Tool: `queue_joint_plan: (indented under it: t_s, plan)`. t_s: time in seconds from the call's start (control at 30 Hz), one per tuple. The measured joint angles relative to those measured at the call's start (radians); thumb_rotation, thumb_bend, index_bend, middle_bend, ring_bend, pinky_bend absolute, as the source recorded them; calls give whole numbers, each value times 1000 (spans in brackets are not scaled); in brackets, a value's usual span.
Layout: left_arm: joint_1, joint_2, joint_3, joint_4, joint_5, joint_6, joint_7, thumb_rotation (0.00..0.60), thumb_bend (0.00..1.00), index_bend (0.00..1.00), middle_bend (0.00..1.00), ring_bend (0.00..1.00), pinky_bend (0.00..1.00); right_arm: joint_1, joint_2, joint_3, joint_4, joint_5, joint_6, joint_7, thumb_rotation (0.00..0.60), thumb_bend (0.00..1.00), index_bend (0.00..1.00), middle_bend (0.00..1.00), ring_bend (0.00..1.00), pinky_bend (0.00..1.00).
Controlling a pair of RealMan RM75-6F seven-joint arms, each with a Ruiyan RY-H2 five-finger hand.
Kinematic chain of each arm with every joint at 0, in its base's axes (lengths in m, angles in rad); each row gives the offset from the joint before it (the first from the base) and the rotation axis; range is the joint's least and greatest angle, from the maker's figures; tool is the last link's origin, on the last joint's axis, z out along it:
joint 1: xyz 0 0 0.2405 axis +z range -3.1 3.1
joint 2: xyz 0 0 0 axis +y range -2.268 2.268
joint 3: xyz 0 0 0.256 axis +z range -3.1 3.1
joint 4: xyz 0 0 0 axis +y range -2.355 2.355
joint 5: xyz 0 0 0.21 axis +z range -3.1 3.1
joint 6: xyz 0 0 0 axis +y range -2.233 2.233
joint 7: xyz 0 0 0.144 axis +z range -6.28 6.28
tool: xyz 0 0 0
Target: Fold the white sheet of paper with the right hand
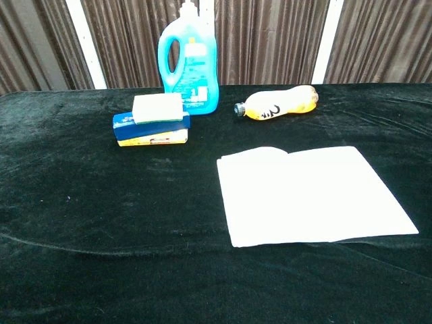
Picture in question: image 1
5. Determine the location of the white and green sponge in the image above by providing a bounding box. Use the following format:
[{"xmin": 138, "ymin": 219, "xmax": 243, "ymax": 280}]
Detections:
[{"xmin": 131, "ymin": 93, "xmax": 185, "ymax": 125}]

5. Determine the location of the white orange package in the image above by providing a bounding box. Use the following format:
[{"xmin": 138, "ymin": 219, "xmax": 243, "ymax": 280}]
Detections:
[{"xmin": 216, "ymin": 145, "xmax": 420, "ymax": 249}]

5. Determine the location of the yellow cardboard box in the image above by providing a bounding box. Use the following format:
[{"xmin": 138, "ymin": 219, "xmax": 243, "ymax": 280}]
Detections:
[{"xmin": 117, "ymin": 128, "xmax": 189, "ymax": 148}]

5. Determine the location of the blue detergent bottle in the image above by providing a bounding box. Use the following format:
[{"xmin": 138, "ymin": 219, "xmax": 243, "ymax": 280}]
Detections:
[{"xmin": 157, "ymin": 0, "xmax": 220, "ymax": 115}]

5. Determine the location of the black velvet tablecloth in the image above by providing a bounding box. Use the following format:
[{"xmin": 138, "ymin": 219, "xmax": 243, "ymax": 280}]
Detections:
[{"xmin": 0, "ymin": 82, "xmax": 432, "ymax": 324}]

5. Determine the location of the white screen frame post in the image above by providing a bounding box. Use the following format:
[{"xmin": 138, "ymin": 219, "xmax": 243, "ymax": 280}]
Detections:
[
  {"xmin": 310, "ymin": 0, "xmax": 345, "ymax": 85},
  {"xmin": 65, "ymin": 0, "xmax": 108, "ymax": 90},
  {"xmin": 198, "ymin": 0, "xmax": 222, "ymax": 86}
]

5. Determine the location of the orange drink bottle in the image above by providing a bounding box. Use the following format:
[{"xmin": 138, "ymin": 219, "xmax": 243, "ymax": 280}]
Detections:
[{"xmin": 234, "ymin": 84, "xmax": 319, "ymax": 122}]

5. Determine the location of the brown pleated curtain panel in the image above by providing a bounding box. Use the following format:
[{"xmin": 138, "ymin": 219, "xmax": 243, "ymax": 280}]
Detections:
[
  {"xmin": 0, "ymin": 0, "xmax": 96, "ymax": 95},
  {"xmin": 214, "ymin": 0, "xmax": 330, "ymax": 86},
  {"xmin": 323, "ymin": 0, "xmax": 432, "ymax": 85},
  {"xmin": 80, "ymin": 0, "xmax": 185, "ymax": 90}
]

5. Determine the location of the blue yellow box stack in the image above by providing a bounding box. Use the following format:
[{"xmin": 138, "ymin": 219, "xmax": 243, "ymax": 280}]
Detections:
[{"xmin": 112, "ymin": 111, "xmax": 192, "ymax": 141}]

